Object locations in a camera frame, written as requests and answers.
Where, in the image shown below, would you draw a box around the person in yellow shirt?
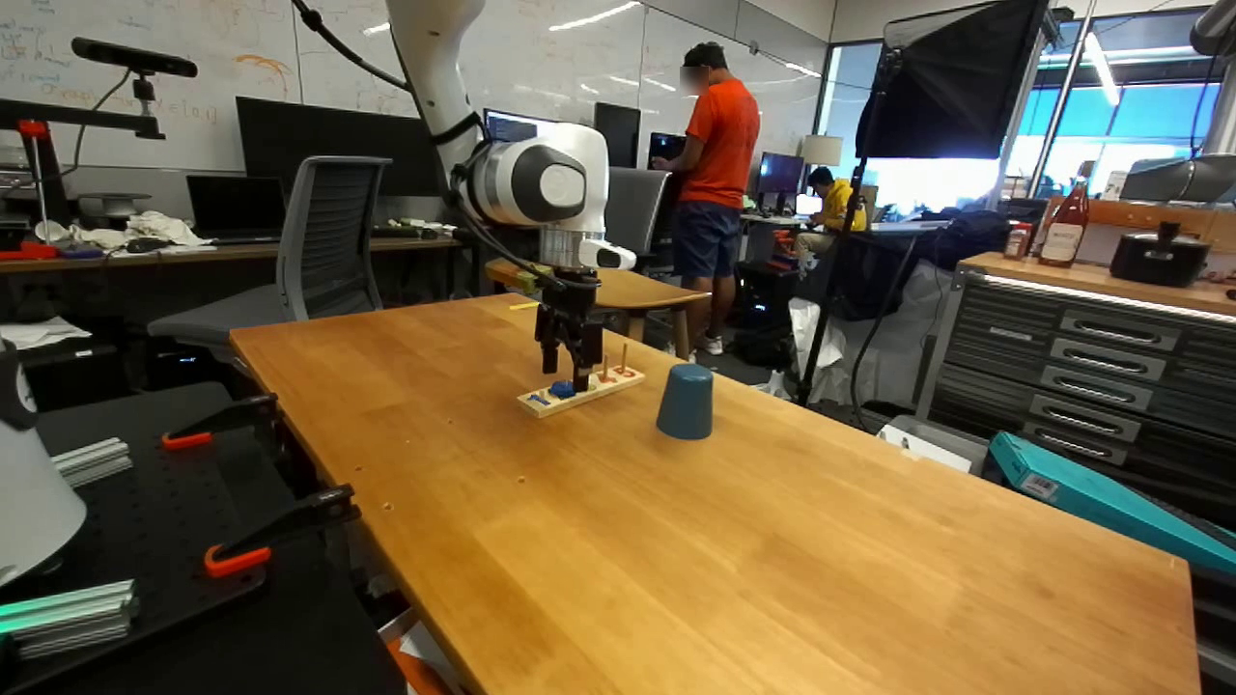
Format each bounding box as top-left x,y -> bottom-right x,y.
799,163 -> 870,234

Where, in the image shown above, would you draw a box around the black clamp with orange handle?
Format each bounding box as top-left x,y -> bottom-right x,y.
159,391 -> 281,461
196,482 -> 362,584

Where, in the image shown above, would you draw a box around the large black monitor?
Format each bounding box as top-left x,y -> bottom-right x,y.
230,91 -> 447,204

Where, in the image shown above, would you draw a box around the aluminium extrusion bars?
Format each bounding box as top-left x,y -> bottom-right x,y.
0,576 -> 137,663
46,433 -> 133,491

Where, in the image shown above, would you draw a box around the wooden peg board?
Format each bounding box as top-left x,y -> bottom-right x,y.
516,364 -> 647,422

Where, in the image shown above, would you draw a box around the small wooden side table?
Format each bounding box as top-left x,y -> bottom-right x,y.
480,253 -> 713,359

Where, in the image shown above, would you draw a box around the person in orange shirt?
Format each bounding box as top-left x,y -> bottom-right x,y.
655,37 -> 765,365

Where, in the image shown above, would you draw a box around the teal plastic case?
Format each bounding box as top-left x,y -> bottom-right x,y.
984,427 -> 1236,587

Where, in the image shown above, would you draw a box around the blue plastic cup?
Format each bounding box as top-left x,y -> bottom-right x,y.
651,359 -> 722,445

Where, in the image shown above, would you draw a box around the grey drawer cabinet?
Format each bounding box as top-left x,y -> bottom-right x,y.
913,248 -> 1236,511

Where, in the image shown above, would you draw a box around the black camera on stand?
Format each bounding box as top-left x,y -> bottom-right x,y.
64,34 -> 202,141

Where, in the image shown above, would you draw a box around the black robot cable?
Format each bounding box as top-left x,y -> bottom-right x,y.
290,0 -> 415,96

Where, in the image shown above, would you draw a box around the white crumpled cloth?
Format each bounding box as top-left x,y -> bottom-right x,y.
28,204 -> 214,260

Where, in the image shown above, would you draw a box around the white lamp shade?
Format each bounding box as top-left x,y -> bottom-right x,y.
0,343 -> 93,590

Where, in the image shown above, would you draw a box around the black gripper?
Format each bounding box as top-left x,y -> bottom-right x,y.
531,264 -> 610,391

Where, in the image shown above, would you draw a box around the black softbox light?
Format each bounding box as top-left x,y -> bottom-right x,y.
854,0 -> 1053,166

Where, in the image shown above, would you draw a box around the grey mesh office chair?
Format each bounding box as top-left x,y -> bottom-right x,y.
141,150 -> 396,355

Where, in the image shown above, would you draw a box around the red bottle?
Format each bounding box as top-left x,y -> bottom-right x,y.
1035,177 -> 1096,269

